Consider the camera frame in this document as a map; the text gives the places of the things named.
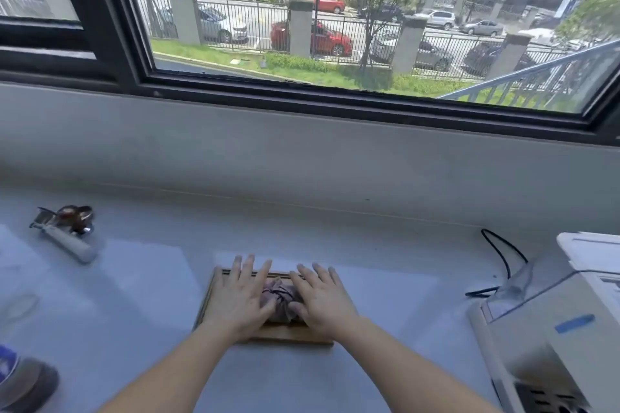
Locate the small red car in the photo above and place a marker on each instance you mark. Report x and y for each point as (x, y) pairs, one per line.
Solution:
(329, 3)

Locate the person's left hand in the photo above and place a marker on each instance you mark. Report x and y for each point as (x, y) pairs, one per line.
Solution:
(237, 301)

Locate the grey round object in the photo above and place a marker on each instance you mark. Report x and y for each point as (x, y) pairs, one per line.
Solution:
(29, 381)

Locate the grey concrete fence pillar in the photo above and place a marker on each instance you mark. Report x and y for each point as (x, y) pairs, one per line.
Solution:
(408, 45)
(506, 57)
(185, 16)
(301, 28)

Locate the person's left little finger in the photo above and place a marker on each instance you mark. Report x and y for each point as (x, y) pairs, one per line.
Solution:
(235, 268)

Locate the person's right hand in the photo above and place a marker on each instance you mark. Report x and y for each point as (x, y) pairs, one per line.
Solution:
(327, 306)

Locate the person's left middle finger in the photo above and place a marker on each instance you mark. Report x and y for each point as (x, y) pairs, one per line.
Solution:
(264, 274)

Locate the black metal fence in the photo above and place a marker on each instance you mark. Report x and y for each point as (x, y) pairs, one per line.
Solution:
(256, 25)

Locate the person's left forearm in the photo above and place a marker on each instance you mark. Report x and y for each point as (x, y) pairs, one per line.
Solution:
(174, 371)

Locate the large red car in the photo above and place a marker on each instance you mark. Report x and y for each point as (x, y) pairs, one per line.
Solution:
(329, 40)

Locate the purple cloth bundle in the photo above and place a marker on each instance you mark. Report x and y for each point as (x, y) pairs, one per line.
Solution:
(286, 299)

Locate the silver car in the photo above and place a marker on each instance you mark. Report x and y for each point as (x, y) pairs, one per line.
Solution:
(218, 25)

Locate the person's right forearm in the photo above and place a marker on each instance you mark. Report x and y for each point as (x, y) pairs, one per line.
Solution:
(411, 374)

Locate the wooden tray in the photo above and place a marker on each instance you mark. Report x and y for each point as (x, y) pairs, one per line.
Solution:
(286, 333)

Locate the white appliance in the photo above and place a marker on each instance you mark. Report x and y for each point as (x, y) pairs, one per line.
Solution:
(547, 354)

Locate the clear plastic cover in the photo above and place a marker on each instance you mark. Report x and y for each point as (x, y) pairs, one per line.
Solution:
(520, 279)

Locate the grey car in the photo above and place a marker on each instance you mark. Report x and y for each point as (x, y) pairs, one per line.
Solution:
(436, 57)

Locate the pale blue stair railing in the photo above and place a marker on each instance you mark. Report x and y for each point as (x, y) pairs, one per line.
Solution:
(542, 76)

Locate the dark car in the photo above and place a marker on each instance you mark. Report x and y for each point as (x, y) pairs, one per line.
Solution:
(477, 57)

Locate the blue tape strip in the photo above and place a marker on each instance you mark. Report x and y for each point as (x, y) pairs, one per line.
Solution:
(575, 323)

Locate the black window frame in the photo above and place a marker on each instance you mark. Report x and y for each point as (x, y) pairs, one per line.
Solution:
(121, 54)

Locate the person's right middle finger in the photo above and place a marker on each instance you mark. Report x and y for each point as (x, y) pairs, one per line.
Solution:
(318, 274)

